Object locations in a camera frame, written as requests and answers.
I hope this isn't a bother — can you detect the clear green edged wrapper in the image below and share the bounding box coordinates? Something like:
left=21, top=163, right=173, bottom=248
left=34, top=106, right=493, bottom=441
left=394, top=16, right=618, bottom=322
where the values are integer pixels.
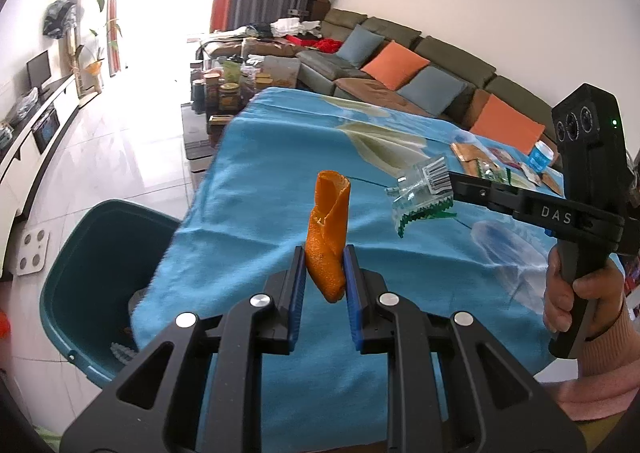
left=385, top=155, right=454, bottom=239

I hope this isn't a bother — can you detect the orange peel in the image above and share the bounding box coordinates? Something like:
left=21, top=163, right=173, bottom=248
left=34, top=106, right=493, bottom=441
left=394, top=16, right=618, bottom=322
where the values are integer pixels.
left=305, top=170, right=350, bottom=303

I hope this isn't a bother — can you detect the pink sleeve right forearm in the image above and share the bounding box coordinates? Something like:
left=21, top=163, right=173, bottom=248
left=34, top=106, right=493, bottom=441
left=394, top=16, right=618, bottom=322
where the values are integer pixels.
left=539, top=304, right=640, bottom=423

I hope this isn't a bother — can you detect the teal trash bin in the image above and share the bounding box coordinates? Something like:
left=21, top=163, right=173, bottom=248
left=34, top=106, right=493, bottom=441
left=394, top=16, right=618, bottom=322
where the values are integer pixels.
left=40, top=199, right=180, bottom=388

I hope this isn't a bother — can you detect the right hand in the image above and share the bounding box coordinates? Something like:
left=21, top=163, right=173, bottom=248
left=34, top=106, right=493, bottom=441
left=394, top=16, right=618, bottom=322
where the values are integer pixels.
left=542, top=246, right=625, bottom=338

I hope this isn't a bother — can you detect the brown snack packet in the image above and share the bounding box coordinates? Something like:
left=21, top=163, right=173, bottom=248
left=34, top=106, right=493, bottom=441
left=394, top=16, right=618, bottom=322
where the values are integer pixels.
left=540, top=171, right=563, bottom=196

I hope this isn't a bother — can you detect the white biscuit packet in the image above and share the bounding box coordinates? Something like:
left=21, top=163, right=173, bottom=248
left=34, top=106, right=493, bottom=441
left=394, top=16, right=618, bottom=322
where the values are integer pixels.
left=518, top=162, right=541, bottom=186

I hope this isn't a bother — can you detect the blue lidded cup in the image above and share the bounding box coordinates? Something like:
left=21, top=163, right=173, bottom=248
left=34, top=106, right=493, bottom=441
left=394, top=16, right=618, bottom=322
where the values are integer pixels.
left=526, top=140, right=554, bottom=173

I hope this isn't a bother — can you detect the red cookie packet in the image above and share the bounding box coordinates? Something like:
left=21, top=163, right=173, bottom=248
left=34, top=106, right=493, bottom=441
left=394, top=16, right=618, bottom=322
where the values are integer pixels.
left=489, top=147, right=520, bottom=169

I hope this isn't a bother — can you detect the orange cushion near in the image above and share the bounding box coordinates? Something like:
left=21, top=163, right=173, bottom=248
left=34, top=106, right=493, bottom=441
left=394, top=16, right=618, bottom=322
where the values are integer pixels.
left=471, top=94, right=544, bottom=155

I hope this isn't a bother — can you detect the orange cushion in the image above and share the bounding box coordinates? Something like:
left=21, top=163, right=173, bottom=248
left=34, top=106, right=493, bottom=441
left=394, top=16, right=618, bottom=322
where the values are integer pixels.
left=361, top=41, right=430, bottom=91
left=471, top=94, right=544, bottom=155

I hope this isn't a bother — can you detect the white bathroom scale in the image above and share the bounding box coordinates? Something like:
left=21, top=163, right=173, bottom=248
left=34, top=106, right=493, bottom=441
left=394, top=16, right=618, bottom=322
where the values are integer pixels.
left=15, top=228, right=50, bottom=277

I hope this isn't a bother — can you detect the blue cushion near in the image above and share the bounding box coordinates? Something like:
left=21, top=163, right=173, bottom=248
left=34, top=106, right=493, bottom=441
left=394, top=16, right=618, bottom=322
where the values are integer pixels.
left=397, top=65, right=471, bottom=116

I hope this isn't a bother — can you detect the blue cushion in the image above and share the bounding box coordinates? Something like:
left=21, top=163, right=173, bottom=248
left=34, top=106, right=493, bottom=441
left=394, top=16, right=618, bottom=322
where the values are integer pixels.
left=397, top=65, right=471, bottom=116
left=335, top=25, right=385, bottom=68

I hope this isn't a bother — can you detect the orange cushion far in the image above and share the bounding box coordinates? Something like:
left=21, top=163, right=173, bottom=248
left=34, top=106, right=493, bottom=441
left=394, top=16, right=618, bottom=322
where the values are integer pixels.
left=361, top=41, right=430, bottom=91

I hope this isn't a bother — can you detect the green sectional sofa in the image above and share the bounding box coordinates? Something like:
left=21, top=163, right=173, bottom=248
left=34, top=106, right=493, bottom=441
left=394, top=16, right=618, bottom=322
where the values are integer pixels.
left=199, top=6, right=566, bottom=169

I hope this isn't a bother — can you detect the blue cushion far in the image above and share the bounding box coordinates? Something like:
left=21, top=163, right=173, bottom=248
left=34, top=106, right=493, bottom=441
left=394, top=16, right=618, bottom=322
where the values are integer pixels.
left=335, top=25, right=385, bottom=68

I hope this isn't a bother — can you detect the blue floral table cloth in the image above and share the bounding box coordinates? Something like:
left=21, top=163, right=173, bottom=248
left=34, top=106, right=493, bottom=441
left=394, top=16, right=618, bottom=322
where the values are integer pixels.
left=130, top=85, right=624, bottom=453

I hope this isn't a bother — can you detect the white black tv cabinet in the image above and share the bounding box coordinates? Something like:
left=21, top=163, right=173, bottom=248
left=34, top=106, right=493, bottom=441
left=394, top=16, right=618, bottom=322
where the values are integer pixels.
left=1, top=75, right=80, bottom=282

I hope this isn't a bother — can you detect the cluttered coffee table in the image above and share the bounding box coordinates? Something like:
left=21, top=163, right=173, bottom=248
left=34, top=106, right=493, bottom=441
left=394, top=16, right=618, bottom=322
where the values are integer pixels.
left=180, top=54, right=300, bottom=181

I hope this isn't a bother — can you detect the tall green potted plant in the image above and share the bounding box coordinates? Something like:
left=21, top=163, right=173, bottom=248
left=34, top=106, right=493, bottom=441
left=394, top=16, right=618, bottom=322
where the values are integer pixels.
left=75, top=0, right=122, bottom=94

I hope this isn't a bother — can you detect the small black monitor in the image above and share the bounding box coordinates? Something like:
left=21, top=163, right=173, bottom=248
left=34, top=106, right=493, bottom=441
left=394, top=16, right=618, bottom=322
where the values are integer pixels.
left=26, top=51, right=51, bottom=89

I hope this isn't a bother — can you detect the white standing air conditioner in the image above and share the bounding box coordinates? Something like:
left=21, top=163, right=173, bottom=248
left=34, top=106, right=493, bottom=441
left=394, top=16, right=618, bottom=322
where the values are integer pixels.
left=70, top=0, right=110, bottom=94

